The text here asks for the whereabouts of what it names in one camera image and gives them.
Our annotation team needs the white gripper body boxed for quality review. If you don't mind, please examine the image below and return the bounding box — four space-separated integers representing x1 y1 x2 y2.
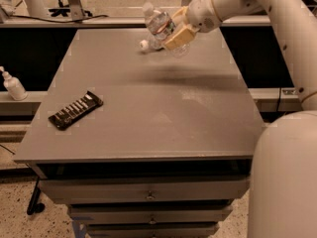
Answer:
185 0 223 33

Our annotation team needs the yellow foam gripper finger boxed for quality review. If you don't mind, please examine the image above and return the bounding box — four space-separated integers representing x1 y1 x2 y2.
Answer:
171 6 188 26
162 25 199 51

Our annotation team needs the clear water bottle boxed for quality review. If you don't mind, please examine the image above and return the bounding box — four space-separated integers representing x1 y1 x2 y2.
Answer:
140 38 162 53
143 2 189 58

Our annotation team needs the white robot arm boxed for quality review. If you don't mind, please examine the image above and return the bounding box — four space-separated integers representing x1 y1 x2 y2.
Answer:
164 0 317 238

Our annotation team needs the clear lying water bottle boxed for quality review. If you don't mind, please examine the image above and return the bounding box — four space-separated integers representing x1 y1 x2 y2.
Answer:
140 38 162 53

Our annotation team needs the white pump dispenser bottle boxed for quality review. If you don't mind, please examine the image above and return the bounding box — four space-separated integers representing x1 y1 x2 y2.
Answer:
0 66 28 101

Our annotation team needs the grey metal stand leg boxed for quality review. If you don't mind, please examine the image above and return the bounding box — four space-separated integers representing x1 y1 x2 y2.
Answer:
67 0 85 21

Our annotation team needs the grey drawer cabinet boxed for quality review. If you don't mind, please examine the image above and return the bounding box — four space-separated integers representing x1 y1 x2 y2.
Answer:
13 28 265 238

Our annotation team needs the black snack bar wrapper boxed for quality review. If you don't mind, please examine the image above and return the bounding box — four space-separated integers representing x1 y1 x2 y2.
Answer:
49 91 103 131

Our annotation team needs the top cabinet drawer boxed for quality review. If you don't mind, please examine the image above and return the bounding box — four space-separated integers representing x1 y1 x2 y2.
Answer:
40 176 250 204

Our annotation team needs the cabinet drawer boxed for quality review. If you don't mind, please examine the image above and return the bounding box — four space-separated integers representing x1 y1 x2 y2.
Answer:
68 203 233 224
87 222 219 238
40 176 250 204

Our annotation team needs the middle cabinet drawer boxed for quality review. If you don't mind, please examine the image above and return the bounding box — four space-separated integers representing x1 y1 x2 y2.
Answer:
68 203 233 224

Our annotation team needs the bottom cabinet drawer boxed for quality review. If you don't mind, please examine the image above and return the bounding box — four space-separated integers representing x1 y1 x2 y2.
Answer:
87 222 219 238

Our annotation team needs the black caster wheel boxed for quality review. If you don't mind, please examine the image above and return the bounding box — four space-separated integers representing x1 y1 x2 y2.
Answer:
27 178 46 216

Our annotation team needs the black cable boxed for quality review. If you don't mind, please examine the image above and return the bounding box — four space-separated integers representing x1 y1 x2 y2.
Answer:
12 14 110 24

